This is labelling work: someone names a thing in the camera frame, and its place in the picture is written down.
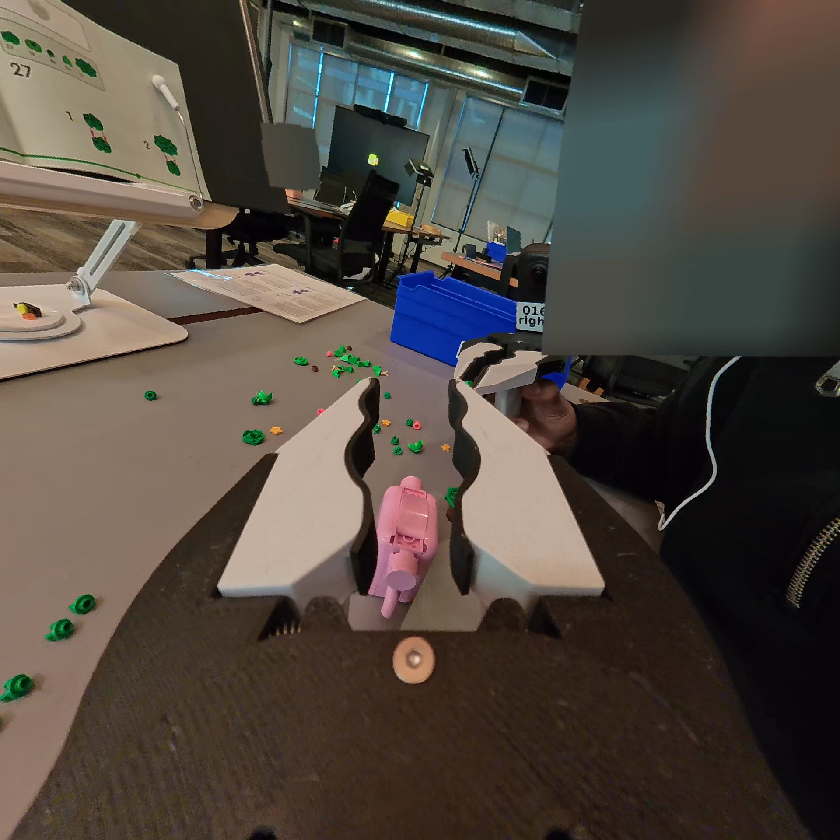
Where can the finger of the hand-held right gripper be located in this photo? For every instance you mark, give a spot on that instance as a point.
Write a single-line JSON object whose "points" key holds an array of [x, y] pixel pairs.
{"points": [[471, 358], [508, 373]]}

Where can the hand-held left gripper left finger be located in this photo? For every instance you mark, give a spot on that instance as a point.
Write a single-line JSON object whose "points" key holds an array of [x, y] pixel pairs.
{"points": [[295, 512]]}

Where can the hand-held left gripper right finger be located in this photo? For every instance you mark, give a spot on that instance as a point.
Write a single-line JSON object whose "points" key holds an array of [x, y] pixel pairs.
{"points": [[525, 518]]}

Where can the pink brick toy with crank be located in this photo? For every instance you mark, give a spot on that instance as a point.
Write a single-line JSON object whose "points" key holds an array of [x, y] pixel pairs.
{"points": [[403, 531]]}

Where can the person's right forearm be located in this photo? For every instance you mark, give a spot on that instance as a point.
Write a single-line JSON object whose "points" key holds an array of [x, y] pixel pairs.
{"points": [[617, 446]]}

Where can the person's right hand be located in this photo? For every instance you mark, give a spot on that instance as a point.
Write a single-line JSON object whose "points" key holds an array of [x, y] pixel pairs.
{"points": [[551, 417]]}

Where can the blue plastic bin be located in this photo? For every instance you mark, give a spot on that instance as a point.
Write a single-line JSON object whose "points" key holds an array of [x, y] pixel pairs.
{"points": [[446, 315]]}

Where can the tall light stand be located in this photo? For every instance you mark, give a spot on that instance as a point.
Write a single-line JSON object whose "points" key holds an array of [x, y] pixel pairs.
{"points": [[471, 190]]}

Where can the green spiky leaf piece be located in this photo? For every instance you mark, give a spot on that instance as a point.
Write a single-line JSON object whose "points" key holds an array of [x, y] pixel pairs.
{"points": [[262, 397]]}

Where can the cluster of small green leaves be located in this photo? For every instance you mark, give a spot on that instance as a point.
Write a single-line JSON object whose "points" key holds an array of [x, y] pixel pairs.
{"points": [[348, 359]]}

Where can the small yellow bin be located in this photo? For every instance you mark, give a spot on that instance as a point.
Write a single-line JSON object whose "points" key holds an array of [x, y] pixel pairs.
{"points": [[400, 216]]}

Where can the short light stand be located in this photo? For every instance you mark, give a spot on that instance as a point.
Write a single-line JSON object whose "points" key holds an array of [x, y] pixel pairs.
{"points": [[420, 169]]}

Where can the black office chair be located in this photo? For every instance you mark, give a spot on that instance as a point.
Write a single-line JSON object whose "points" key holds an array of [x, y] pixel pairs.
{"points": [[361, 223]]}

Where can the black monitor screen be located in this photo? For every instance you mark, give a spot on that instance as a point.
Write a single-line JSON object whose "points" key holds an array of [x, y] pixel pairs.
{"points": [[377, 151]]}

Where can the laminated paper sheet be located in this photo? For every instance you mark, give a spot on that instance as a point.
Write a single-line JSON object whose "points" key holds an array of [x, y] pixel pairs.
{"points": [[272, 292]]}

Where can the row of green round studs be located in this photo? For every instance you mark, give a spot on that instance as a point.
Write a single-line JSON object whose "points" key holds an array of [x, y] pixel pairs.
{"points": [[82, 604]]}

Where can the small yellow black piece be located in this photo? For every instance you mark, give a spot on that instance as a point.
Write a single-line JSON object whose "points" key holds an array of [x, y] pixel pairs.
{"points": [[26, 308]]}

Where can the black board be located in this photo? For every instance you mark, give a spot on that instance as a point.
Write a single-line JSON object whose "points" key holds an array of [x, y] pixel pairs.
{"points": [[216, 98]]}

